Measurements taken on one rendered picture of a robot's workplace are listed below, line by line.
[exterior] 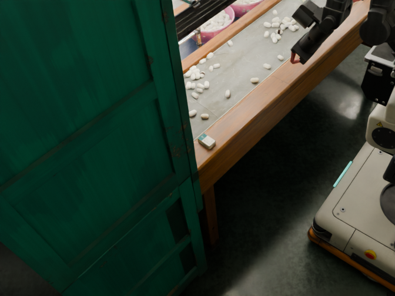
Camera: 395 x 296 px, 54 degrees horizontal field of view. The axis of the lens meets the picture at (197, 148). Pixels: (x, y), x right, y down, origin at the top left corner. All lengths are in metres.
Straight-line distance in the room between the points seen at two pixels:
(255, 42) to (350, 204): 0.87
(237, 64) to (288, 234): 0.91
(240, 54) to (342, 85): 1.16
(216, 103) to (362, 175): 0.82
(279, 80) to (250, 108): 0.20
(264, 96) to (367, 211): 0.72
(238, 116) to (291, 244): 0.83
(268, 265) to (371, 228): 0.52
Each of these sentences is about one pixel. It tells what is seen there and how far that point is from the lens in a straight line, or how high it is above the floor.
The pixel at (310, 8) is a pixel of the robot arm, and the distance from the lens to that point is 1.26.
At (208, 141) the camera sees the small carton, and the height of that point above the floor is 0.78.
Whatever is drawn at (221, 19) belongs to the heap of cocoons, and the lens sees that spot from 2.06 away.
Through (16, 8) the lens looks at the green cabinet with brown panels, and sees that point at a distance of 0.69.
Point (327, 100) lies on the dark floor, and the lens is 2.72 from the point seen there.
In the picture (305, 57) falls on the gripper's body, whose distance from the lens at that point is 1.32.
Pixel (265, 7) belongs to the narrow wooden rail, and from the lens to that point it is 2.11.
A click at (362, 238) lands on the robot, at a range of 1.86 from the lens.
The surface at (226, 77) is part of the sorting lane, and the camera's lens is 1.73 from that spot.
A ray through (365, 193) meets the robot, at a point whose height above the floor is 0.28.
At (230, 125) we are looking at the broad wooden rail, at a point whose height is 0.76.
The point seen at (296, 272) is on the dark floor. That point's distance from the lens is 2.04.
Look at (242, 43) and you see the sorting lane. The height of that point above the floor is 0.74.
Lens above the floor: 1.90
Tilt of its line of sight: 52 degrees down
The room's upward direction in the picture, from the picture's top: 8 degrees counter-clockwise
